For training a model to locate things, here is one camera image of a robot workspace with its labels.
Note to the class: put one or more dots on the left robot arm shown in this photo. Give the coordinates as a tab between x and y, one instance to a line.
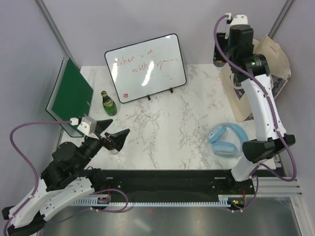
65	179

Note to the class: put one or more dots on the whiteboard with red writing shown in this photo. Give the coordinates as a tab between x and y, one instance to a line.
146	68

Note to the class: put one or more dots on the green binder folder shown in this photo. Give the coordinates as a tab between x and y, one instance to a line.
72	94

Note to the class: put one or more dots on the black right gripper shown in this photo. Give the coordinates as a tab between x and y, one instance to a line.
223	39

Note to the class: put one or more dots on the aluminium extrusion rail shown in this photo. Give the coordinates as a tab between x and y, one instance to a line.
274	187

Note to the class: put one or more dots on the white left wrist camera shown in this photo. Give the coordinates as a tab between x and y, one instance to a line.
87	127

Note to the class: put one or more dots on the dark beverage can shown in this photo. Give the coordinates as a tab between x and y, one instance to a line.
219	63

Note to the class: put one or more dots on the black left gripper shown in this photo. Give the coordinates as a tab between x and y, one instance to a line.
118	139

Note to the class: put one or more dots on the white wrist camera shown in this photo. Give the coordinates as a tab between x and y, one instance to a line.
87	127
240	19

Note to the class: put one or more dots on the light blue headphones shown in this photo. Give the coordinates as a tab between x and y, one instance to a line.
227	149

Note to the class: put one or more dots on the small white blue can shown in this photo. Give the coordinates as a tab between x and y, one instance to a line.
113	151

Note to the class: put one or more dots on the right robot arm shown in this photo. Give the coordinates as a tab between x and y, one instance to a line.
271	137

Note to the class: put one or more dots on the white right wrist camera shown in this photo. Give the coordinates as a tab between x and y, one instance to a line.
240	19

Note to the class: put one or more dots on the white slotted cable duct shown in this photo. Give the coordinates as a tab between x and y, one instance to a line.
94	201

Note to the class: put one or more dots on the beige canvas tote bag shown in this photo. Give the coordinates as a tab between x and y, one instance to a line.
280	73

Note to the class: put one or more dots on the green bottle far left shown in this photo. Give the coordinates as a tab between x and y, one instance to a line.
108	104

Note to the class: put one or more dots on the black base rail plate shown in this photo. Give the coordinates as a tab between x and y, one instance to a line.
176	184

